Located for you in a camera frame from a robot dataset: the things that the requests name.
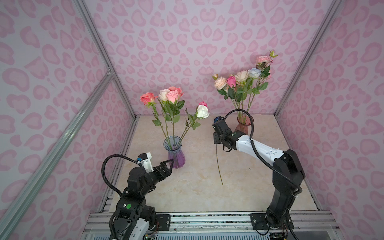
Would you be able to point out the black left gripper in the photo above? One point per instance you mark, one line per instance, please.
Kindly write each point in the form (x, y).
(167, 172)

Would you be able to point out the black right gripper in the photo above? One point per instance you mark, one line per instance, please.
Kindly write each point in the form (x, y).
(215, 134)

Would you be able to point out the red grey glass vase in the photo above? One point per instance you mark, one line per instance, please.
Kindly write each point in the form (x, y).
(244, 122)

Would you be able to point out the purple blue glass vase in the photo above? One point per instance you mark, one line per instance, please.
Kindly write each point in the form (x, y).
(173, 145)

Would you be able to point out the magenta rose stem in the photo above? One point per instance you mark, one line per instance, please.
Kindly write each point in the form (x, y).
(203, 104)

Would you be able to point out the peach rose stem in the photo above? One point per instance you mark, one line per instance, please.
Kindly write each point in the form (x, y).
(220, 84)

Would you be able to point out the dark pink rose stem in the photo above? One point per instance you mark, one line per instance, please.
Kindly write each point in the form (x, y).
(235, 92)

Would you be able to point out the cream white rose stem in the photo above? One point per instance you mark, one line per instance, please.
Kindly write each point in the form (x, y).
(241, 77)

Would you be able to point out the white blue rose stem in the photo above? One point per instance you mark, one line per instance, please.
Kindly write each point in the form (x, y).
(258, 79)

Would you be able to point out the light pink rose stem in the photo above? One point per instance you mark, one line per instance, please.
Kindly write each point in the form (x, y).
(263, 63)

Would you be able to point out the white bud rose stem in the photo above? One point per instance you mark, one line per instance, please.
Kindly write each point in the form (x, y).
(192, 120)

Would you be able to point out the coral red rose stem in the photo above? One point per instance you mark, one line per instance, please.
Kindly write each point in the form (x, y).
(174, 94)

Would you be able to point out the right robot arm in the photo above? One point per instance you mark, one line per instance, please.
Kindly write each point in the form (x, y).
(287, 174)

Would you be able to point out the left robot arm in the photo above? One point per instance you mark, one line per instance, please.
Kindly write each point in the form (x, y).
(132, 217)

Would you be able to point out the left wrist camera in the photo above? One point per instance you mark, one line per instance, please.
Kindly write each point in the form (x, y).
(144, 160)

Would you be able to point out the aluminium frame post left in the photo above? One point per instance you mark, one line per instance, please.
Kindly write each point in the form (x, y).
(96, 37)

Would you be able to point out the aluminium frame post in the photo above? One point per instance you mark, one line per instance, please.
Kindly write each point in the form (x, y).
(96, 37)
(326, 23)

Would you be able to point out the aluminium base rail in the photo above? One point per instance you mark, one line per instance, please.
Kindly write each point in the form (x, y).
(302, 225)

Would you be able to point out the aluminium diagonal frame bar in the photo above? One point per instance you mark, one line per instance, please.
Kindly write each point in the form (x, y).
(21, 204)

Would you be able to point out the aluminium frame post right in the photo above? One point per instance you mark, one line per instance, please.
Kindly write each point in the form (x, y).
(326, 23)

